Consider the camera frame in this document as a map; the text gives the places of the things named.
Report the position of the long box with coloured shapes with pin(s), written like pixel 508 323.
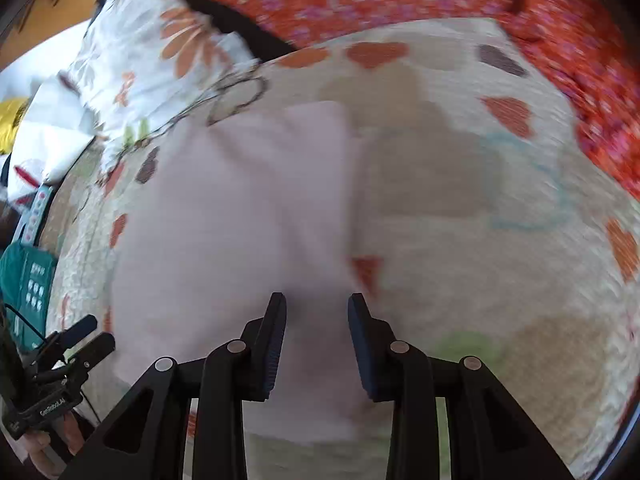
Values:
pixel 35 210

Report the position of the green box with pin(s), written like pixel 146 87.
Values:
pixel 30 285

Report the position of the heart patterned quilt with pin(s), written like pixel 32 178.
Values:
pixel 450 170

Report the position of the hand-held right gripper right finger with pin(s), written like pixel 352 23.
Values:
pixel 365 355

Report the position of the person's left hand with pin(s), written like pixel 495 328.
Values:
pixel 55 442

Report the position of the pink knit sweater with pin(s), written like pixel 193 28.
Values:
pixel 225 220

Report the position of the white floral pillow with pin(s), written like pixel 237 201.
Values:
pixel 135 45

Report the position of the yellow plastic bag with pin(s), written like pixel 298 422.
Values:
pixel 10 125

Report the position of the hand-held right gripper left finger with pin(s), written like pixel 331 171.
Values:
pixel 272 355

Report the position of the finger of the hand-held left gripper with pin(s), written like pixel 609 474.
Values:
pixel 80 327
pixel 95 347

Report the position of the white paper bag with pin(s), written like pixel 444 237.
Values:
pixel 50 135

